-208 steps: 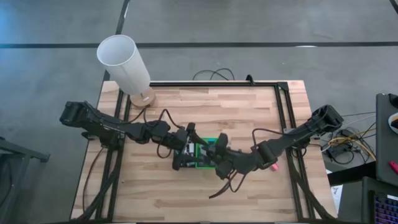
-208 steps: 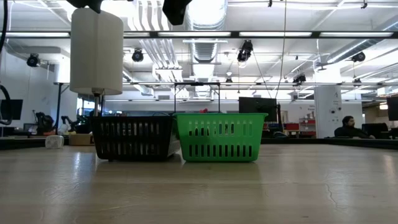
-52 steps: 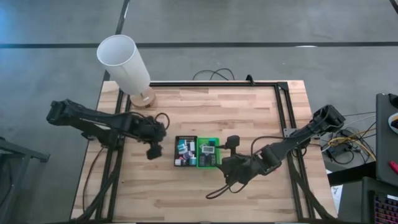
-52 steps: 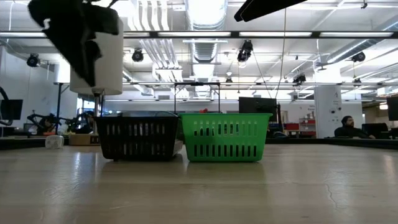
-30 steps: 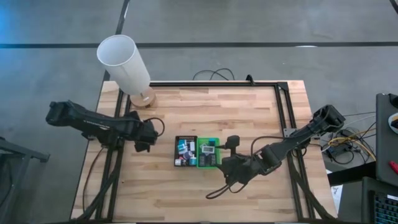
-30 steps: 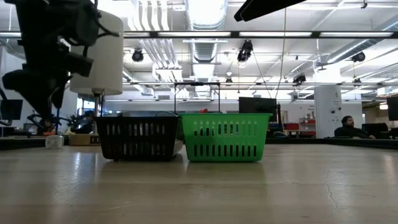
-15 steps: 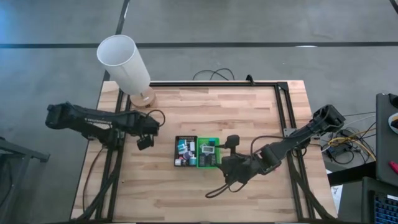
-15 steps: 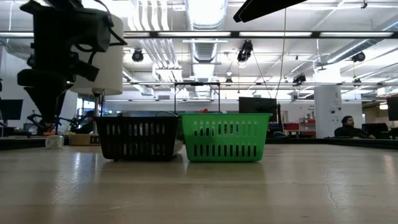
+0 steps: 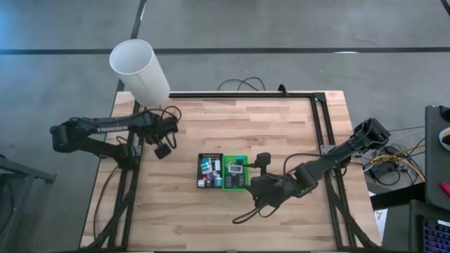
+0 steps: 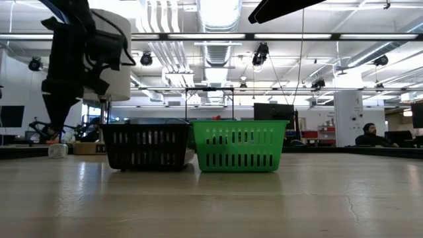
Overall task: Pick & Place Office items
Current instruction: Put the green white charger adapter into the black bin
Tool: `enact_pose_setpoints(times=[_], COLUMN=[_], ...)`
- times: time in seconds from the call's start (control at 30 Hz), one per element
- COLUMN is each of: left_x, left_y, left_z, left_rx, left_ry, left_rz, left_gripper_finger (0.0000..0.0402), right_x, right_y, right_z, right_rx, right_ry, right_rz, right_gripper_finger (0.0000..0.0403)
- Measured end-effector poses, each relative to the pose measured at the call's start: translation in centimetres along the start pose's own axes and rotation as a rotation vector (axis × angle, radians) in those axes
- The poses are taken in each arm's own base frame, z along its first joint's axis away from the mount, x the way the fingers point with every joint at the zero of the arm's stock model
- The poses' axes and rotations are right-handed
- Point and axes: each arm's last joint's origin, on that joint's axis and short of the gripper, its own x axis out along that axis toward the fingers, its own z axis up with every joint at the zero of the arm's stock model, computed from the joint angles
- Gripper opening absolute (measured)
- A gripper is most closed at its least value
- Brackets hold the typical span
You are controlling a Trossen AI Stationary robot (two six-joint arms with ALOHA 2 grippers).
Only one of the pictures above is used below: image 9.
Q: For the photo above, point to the white bowl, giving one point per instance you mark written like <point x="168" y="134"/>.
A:
<point x="443" y="133"/>

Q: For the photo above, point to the white digital clock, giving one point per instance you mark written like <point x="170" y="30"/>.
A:
<point x="233" y="168"/>
<point x="229" y="163"/>

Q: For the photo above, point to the white paper sheet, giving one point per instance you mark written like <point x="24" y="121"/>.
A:
<point x="381" y="219"/>

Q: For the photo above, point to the backlit computer keyboard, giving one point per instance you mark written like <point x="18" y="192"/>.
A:
<point x="437" y="239"/>

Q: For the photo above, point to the black plastic basket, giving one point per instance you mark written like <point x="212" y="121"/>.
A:
<point x="210" y="156"/>

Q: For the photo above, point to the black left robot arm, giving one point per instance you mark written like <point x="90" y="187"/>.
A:
<point x="105" y="128"/>

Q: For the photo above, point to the grey metal cart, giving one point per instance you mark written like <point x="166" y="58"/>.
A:
<point x="21" y="170"/>

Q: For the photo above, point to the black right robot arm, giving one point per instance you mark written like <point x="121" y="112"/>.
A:
<point x="337" y="159"/>

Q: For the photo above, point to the black keyboard shelf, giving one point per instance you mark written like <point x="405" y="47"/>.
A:
<point x="415" y="228"/>

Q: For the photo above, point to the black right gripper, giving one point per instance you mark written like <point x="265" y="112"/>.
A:
<point x="272" y="189"/>

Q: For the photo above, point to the teal charger with prongs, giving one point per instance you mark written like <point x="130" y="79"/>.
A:
<point x="205" y="162"/>

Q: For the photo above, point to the green plastic basket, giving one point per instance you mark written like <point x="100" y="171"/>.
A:
<point x="246" y="175"/>

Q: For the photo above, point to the white shade wooden base lamp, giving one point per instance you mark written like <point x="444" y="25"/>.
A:
<point x="140" y="74"/>

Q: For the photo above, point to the black aluminium rig frame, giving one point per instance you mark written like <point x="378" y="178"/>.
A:
<point x="246" y="95"/>

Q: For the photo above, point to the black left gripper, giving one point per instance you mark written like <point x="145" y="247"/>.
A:
<point x="165" y="128"/>

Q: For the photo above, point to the black desk top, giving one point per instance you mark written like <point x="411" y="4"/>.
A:
<point x="434" y="168"/>

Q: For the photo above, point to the teal and white charger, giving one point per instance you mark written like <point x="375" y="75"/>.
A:
<point x="218" y="181"/>
<point x="204" y="171"/>

